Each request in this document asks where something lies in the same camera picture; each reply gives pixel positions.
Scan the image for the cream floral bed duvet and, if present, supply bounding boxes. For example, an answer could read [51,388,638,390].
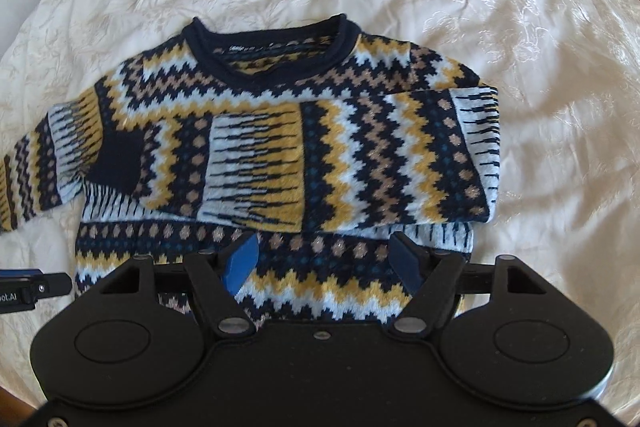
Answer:
[1,0,639,425]

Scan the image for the navy yellow patterned knit sweater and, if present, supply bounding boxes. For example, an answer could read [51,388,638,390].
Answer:
[1,15,500,323]

